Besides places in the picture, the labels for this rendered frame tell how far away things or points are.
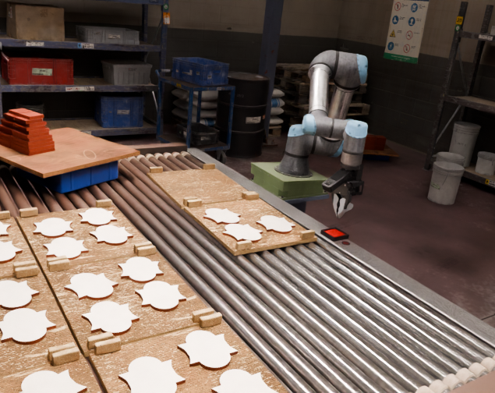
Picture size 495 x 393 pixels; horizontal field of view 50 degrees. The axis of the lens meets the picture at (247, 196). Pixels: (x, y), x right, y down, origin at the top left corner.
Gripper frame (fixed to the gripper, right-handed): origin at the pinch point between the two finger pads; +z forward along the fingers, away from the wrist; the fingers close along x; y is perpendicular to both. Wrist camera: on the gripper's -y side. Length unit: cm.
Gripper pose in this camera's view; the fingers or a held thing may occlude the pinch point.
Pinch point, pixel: (337, 214)
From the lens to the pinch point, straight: 202.8
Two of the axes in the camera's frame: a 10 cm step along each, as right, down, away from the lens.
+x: -5.5, -3.4, 7.6
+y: 8.3, -1.2, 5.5
